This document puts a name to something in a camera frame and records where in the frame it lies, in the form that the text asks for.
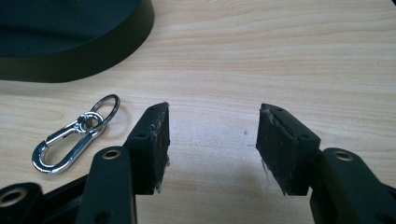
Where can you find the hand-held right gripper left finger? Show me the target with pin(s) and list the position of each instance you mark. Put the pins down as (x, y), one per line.
(146, 155)

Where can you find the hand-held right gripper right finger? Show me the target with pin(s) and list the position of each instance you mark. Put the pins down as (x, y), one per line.
(289, 149)

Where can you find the black round tray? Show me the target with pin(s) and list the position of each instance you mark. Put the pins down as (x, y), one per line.
(62, 37)

